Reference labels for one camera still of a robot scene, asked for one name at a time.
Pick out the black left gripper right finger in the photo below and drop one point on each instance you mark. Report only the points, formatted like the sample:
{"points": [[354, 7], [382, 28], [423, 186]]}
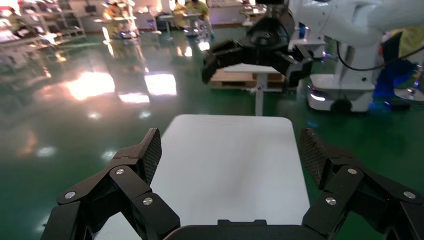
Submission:
{"points": [[342, 185]]}

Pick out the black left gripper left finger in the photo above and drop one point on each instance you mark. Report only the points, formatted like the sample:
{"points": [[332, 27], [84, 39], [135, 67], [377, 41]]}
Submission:
{"points": [[132, 188]]}

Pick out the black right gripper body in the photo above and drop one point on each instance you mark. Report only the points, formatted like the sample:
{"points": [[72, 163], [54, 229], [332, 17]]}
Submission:
{"points": [[265, 36]]}

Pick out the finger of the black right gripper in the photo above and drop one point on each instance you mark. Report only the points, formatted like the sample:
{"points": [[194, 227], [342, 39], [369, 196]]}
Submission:
{"points": [[293, 68], [218, 59]]}

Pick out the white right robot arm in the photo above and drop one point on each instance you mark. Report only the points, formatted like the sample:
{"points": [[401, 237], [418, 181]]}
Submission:
{"points": [[364, 16]]}

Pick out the wooden pallet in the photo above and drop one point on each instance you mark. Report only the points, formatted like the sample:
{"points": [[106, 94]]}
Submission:
{"points": [[232, 78]]}

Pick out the small white table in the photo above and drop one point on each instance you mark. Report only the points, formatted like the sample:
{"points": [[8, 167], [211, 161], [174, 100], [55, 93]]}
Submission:
{"points": [[260, 99]]}

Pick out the white robot body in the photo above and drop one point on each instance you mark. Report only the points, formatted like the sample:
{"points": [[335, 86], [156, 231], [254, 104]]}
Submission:
{"points": [[341, 87]]}

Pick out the person in yellow coat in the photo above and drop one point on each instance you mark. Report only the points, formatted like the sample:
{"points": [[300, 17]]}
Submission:
{"points": [[412, 41], [179, 13], [114, 15], [198, 8]]}

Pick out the metal shelf rack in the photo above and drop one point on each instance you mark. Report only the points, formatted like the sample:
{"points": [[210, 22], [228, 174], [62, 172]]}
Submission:
{"points": [[66, 26]]}

